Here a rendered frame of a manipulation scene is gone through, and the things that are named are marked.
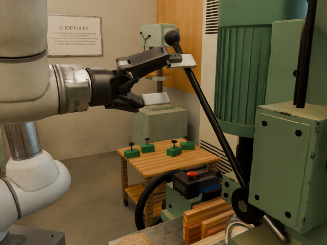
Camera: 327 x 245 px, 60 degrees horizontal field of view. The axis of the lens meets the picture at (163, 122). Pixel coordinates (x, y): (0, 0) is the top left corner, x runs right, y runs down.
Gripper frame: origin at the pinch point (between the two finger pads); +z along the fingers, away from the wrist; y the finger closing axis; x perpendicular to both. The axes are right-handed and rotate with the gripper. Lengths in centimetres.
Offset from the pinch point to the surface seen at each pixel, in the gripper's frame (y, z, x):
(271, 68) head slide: 17.0, 7.2, -10.8
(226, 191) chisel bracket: -13.6, 10.8, -24.7
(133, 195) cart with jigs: -178, 51, 15
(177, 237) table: -26.6, 0.2, -30.1
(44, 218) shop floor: -215, -14, 25
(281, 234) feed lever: 8.1, -0.1, -35.9
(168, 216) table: -38.1, 5.4, -23.4
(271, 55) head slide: 18.3, 7.2, -9.0
